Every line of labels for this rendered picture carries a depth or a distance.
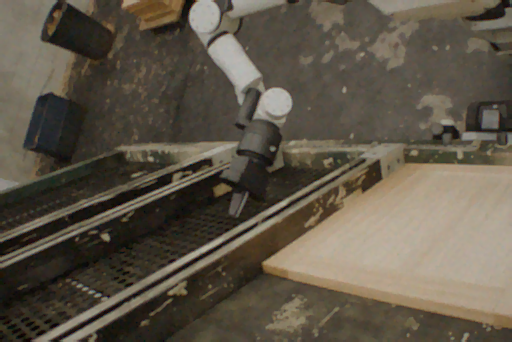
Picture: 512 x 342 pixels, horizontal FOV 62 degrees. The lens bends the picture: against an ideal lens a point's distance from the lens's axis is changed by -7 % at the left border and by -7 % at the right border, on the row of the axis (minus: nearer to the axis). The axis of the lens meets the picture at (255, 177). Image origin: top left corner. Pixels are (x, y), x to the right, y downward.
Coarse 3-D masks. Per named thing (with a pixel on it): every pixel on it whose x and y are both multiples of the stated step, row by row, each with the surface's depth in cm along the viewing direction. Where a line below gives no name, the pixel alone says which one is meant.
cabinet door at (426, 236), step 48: (384, 192) 98; (432, 192) 92; (480, 192) 87; (336, 240) 80; (384, 240) 76; (432, 240) 72; (480, 240) 69; (336, 288) 67; (384, 288) 61; (432, 288) 59; (480, 288) 56
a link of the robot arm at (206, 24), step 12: (204, 0) 99; (216, 0) 99; (228, 0) 98; (240, 0) 97; (252, 0) 97; (264, 0) 96; (276, 0) 95; (192, 12) 101; (204, 12) 99; (216, 12) 98; (228, 12) 100; (240, 12) 100; (252, 12) 100; (192, 24) 101; (204, 24) 100; (216, 24) 99
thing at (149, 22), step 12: (132, 0) 375; (144, 0) 362; (156, 0) 360; (168, 0) 363; (180, 0) 371; (132, 12) 389; (144, 12) 386; (156, 12) 383; (168, 12) 377; (180, 12) 373; (144, 24) 407; (156, 24) 391; (180, 24) 378
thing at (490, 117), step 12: (444, 120) 126; (492, 120) 114; (504, 120) 118; (432, 132) 123; (444, 132) 121; (456, 132) 125; (468, 132) 121; (480, 132) 118; (492, 132) 116; (504, 132) 114
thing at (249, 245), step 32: (384, 160) 106; (320, 192) 90; (352, 192) 97; (256, 224) 81; (288, 224) 82; (192, 256) 72; (224, 256) 71; (256, 256) 76; (128, 288) 65; (160, 288) 63; (192, 288) 66; (224, 288) 71; (96, 320) 59; (128, 320) 59; (160, 320) 62
